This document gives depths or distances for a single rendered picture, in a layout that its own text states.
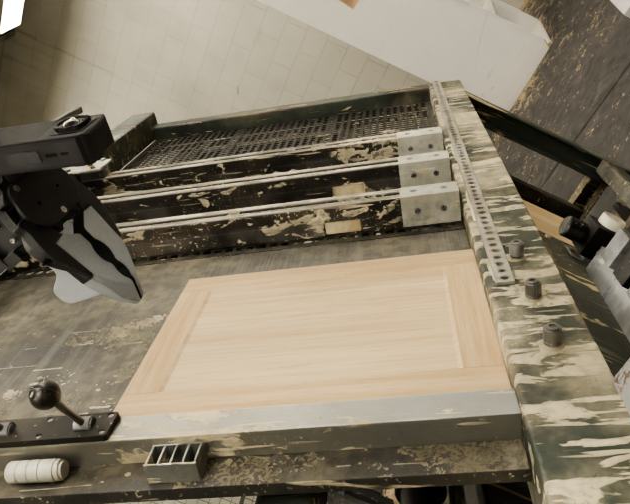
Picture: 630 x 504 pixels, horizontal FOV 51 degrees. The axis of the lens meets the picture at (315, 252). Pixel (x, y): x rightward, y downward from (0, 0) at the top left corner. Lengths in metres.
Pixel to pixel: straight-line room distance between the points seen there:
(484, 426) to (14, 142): 0.60
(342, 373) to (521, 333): 0.26
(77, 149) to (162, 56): 6.21
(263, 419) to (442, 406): 0.23
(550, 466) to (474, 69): 4.20
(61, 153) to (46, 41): 6.68
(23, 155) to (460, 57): 4.37
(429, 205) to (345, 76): 4.96
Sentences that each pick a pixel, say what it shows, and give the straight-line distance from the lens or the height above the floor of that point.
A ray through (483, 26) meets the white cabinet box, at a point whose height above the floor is 0.46.
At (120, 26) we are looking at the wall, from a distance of 6.81.
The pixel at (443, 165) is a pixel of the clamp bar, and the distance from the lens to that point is 1.66.
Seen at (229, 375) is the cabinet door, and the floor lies 1.23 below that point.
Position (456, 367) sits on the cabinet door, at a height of 0.94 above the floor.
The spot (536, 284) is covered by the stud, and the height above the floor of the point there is 0.87.
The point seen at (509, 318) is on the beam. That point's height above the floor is 0.89.
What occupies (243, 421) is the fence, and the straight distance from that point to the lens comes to 0.89.
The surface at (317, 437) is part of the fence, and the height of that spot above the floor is 1.10.
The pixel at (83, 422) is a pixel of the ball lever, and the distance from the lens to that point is 0.96.
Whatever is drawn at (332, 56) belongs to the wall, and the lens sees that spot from 6.31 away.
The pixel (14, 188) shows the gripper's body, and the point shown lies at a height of 1.46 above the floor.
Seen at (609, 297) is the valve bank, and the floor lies 0.74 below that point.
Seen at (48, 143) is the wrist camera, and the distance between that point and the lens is 0.54.
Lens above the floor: 1.28
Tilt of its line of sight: 5 degrees down
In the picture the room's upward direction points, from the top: 66 degrees counter-clockwise
